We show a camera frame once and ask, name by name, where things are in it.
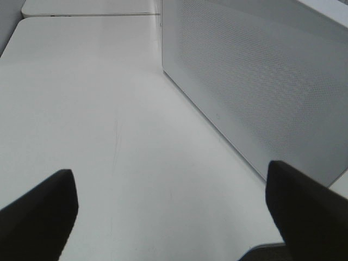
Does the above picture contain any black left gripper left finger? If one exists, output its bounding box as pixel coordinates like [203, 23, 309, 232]
[1, 169, 79, 260]

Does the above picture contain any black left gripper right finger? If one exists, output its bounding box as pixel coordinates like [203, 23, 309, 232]
[265, 160, 347, 260]

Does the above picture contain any white microwave door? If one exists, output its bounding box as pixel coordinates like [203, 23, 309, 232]
[161, 0, 348, 188]

